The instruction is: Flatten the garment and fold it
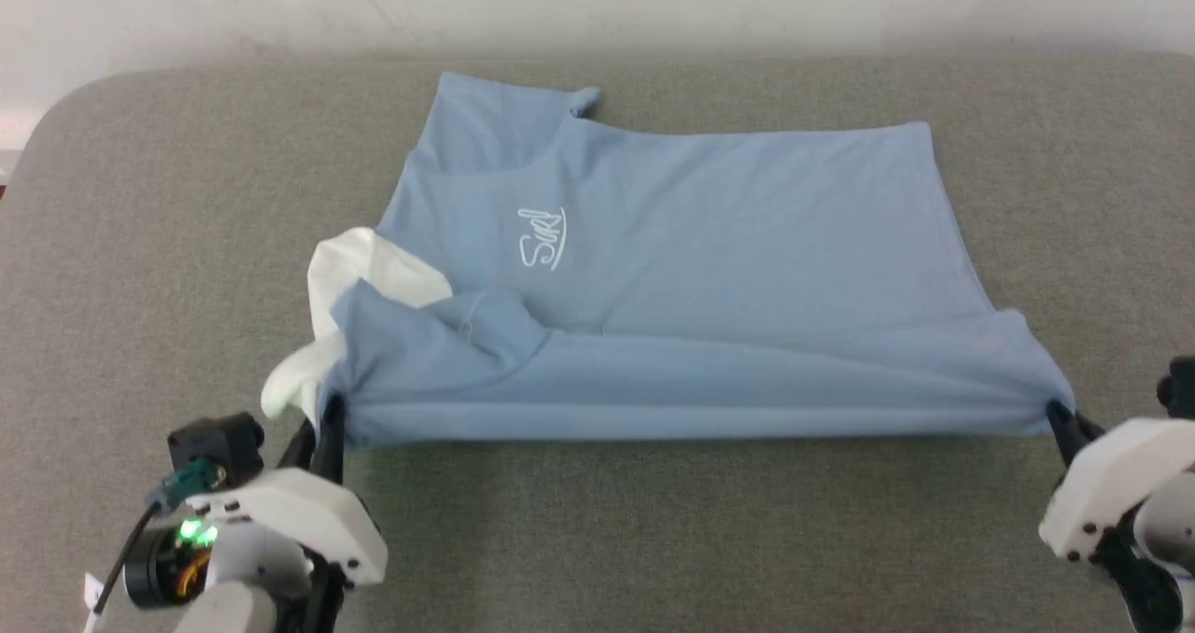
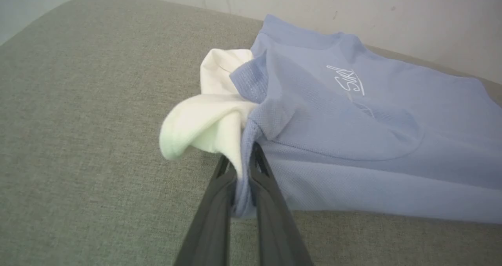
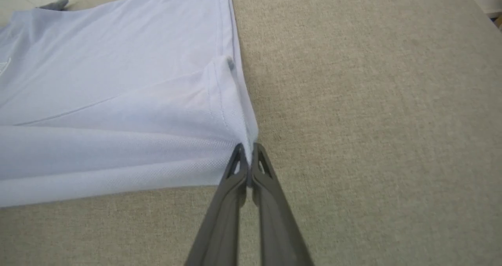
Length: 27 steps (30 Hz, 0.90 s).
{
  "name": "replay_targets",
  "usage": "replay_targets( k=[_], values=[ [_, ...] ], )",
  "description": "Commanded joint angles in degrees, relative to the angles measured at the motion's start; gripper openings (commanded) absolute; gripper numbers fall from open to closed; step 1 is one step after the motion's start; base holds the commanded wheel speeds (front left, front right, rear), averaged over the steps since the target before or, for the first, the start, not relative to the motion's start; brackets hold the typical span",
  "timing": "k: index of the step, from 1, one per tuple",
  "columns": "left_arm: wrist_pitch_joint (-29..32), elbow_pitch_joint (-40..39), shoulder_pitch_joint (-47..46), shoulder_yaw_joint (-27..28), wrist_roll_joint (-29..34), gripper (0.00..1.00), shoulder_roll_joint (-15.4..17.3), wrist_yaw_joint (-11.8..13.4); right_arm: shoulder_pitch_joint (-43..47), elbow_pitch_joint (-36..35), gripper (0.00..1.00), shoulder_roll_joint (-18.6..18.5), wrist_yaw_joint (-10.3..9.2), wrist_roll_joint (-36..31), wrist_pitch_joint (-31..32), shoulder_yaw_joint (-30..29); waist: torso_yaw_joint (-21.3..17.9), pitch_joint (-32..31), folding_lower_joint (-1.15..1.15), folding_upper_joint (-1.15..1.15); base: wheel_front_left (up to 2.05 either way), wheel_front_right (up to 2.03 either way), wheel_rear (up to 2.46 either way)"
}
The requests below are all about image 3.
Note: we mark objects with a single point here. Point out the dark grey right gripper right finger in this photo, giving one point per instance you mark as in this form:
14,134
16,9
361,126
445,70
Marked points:
280,234

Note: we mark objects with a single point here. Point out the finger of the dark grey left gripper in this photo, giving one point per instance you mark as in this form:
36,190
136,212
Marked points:
57,4

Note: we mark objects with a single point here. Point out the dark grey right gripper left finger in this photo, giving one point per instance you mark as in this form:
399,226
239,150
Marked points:
221,226

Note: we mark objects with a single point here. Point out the light blue garment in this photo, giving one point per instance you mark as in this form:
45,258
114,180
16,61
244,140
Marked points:
117,81

